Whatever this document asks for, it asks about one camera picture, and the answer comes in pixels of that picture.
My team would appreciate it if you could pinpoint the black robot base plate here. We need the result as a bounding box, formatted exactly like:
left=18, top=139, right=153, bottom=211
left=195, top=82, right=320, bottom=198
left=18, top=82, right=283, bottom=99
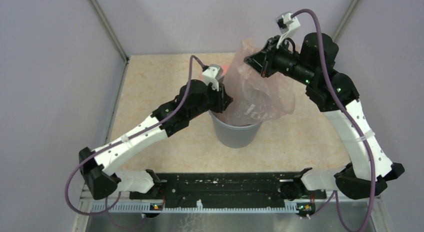
left=129, top=172, right=327, bottom=209

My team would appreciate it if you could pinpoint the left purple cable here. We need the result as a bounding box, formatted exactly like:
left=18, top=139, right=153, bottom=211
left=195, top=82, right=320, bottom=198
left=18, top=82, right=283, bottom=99
left=64, top=55, right=210, bottom=231

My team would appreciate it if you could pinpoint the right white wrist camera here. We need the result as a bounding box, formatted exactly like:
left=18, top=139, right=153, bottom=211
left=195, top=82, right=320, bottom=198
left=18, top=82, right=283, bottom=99
left=275, top=12, right=301, bottom=49

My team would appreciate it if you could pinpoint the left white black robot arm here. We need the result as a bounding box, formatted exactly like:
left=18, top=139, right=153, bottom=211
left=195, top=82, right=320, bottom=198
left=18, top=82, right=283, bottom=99
left=78, top=79, right=233, bottom=200

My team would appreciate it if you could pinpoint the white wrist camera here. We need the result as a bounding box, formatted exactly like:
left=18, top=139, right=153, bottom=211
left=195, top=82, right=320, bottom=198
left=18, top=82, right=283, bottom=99
left=201, top=64, right=225, bottom=91
left=275, top=12, right=301, bottom=49

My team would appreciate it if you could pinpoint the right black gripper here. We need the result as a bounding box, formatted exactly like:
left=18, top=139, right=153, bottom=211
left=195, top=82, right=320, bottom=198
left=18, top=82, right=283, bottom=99
left=243, top=36, right=315, bottom=86

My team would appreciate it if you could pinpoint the purple cable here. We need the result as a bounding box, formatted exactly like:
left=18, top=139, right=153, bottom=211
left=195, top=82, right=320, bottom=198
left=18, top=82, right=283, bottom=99
left=291, top=9, right=379, bottom=232
left=64, top=55, right=210, bottom=231

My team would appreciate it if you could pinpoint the white toothed cable strip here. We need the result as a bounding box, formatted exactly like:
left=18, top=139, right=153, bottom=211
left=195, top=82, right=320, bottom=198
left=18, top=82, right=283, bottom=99
left=109, top=201, right=299, bottom=213

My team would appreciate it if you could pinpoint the translucent pink trash bag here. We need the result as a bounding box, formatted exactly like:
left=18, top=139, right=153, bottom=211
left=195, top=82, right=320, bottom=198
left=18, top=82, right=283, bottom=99
left=216, top=39, right=296, bottom=126

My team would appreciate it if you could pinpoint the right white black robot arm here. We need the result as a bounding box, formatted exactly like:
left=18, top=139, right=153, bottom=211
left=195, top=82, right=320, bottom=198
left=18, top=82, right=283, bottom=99
left=244, top=33, right=405, bottom=199

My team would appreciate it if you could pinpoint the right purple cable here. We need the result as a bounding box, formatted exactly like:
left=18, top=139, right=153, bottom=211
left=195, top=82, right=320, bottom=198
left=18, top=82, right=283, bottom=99
left=291, top=9, right=379, bottom=232

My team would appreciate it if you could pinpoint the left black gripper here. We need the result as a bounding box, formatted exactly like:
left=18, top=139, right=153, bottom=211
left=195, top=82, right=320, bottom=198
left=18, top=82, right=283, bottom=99
left=188, top=80, right=234, bottom=119

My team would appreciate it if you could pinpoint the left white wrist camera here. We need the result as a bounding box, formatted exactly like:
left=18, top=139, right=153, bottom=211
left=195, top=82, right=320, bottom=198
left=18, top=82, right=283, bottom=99
left=201, top=64, right=225, bottom=91

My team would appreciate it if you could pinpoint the grey plastic trash bin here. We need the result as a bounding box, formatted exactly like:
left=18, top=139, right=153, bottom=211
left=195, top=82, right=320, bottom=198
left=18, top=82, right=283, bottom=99
left=208, top=111, right=262, bottom=149

